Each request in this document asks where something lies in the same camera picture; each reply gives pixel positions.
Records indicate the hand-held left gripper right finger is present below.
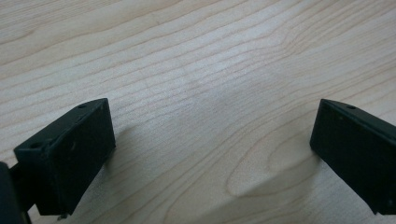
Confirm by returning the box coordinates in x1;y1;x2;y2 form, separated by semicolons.
309;98;396;216

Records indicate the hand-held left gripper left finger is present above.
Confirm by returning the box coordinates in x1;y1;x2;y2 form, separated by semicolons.
13;97;117;217

